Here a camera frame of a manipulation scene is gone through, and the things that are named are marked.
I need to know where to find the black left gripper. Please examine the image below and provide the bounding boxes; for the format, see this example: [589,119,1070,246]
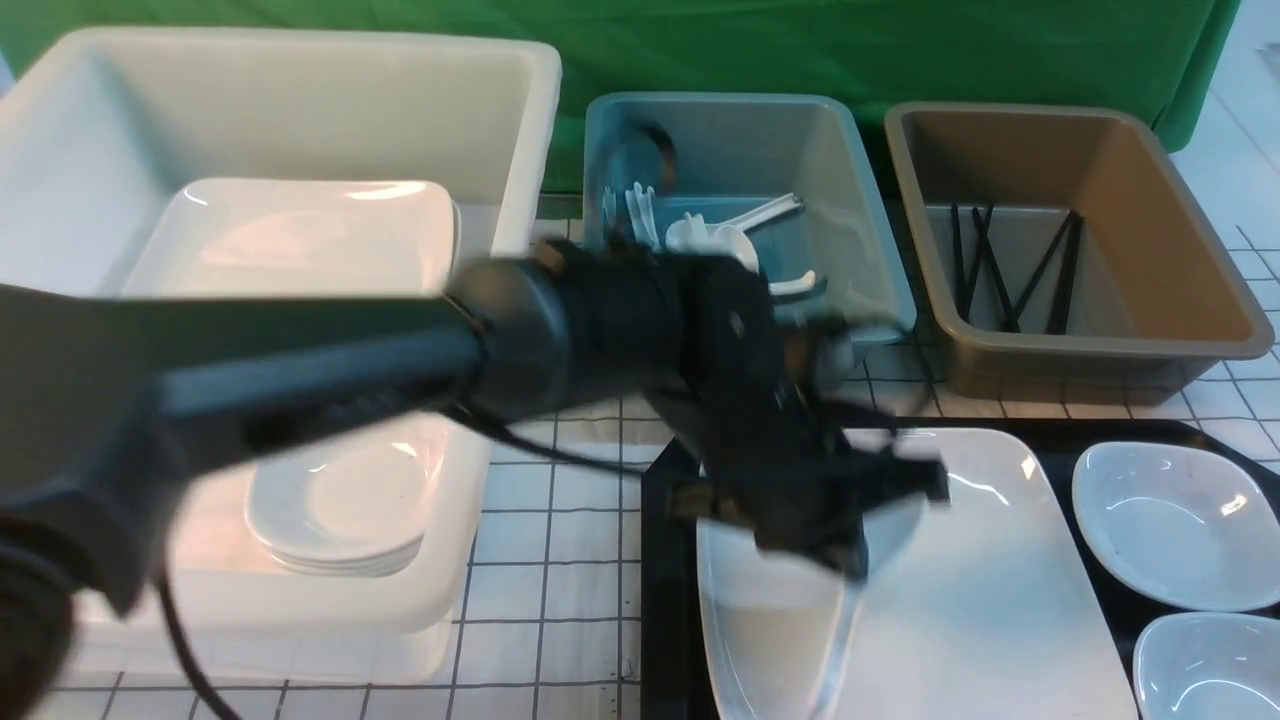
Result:
[650,255,950,582]

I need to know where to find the black chopstick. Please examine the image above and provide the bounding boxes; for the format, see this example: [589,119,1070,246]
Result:
[972,205,1021,333]
[1044,210,1084,336]
[1006,210,1076,333]
[950,202,973,322]

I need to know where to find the large white square plate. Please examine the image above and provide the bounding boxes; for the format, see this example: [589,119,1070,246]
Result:
[696,427,1138,719]

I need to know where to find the white small bowl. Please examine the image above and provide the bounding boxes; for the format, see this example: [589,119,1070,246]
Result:
[1132,612,1279,719]
[1071,442,1279,612]

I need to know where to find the white soup spoon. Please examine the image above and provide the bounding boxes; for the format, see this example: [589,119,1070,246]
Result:
[803,496,925,719]

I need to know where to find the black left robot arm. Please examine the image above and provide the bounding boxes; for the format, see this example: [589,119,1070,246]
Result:
[3,240,950,719]

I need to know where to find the white spoon long diagonal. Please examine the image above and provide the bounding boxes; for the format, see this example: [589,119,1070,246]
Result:
[769,270,818,297]

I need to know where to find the white spoon centre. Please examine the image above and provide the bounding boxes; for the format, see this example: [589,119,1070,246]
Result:
[710,224,760,274]

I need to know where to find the white spoon far left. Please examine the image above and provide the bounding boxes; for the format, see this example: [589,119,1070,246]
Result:
[623,182,663,252]

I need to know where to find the teal plastic bin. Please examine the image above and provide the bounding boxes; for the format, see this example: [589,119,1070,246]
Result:
[580,92,916,393]

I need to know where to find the black serving tray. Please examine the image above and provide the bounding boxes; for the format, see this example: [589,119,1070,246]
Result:
[639,416,1279,719]

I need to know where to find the brown plastic bin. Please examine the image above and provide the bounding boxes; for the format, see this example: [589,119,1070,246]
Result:
[884,102,1275,406]

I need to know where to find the stacked white bowls in tub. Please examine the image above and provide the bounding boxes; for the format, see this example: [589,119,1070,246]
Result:
[244,416,452,575]

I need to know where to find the green cloth backdrop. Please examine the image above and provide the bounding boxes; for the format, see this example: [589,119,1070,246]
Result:
[1,1,1239,193]

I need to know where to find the stacked white plates in tub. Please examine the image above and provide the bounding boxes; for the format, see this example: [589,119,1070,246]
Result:
[122,178,461,299]

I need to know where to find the large white plastic tub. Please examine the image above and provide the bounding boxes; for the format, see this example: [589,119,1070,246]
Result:
[1,28,562,685]

